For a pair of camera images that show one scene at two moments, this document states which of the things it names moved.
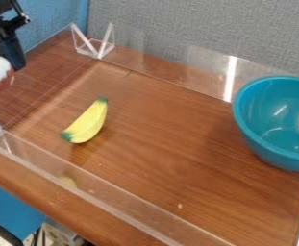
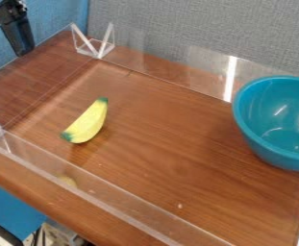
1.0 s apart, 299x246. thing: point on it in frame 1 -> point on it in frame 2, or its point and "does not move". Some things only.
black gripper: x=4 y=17 -> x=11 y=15
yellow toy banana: x=86 y=128 does not move
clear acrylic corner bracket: x=94 y=47 does not move
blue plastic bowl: x=274 y=112 does not move
